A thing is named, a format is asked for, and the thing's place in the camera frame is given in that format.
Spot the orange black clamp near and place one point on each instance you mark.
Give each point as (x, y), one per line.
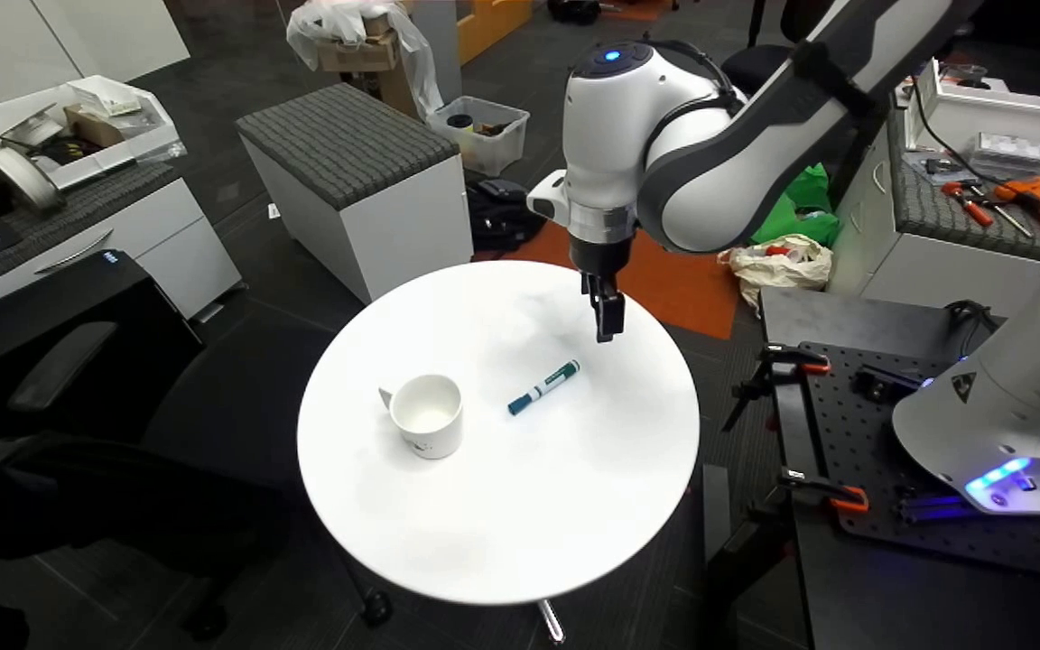
(838, 497)

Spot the cream printed cloth bag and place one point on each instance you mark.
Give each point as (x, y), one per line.
(789, 260)

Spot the orange floor mat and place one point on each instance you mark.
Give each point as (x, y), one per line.
(693, 293)

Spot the orange black clamp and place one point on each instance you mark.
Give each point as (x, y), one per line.
(838, 497)
(770, 369)

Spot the black backpack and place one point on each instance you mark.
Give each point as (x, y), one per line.
(499, 214)

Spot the green bag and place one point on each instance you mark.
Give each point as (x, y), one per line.
(803, 207)

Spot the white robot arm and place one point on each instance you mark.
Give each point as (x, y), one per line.
(699, 165)

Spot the white cabinet with grey cushion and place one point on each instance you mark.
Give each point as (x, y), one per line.
(365, 189)

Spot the orange handled tool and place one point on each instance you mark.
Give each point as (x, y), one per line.
(984, 202)

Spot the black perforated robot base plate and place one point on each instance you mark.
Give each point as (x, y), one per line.
(850, 422)

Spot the round white table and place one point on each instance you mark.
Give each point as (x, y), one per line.
(523, 505)

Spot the white plastic bag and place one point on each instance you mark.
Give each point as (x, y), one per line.
(365, 37)

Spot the orange black clamp far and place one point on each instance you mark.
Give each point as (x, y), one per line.
(770, 369)

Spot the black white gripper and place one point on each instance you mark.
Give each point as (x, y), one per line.
(599, 269)

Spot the green white marker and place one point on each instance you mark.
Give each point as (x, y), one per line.
(567, 369)

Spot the white box with clutter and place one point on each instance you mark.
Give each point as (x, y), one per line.
(83, 128)

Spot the black office chair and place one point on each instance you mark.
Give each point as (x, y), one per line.
(121, 422)

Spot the clear plastic bin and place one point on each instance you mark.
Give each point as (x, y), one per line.
(484, 132)

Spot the white ceramic cup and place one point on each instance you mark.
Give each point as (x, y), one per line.
(428, 411)

